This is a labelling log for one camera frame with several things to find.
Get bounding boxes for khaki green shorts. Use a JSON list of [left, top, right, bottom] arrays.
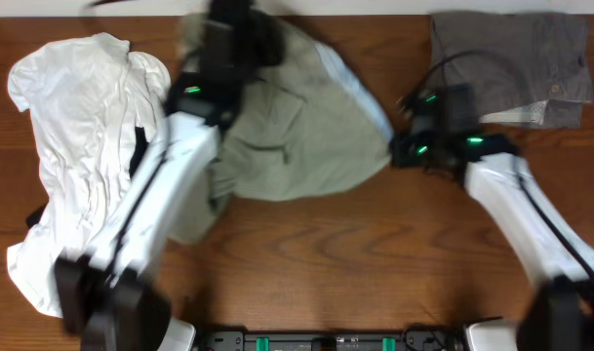
[[170, 18, 393, 244]]

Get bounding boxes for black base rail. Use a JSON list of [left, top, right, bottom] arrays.
[[193, 328, 466, 351]]

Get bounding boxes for folded grey shorts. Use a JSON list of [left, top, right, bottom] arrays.
[[428, 11, 593, 129]]

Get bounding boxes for white shirt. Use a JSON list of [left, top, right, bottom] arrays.
[[7, 33, 171, 317]]

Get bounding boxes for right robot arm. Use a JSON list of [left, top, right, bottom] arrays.
[[390, 85, 594, 351]]

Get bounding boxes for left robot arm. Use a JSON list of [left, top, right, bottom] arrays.
[[53, 0, 284, 351]]

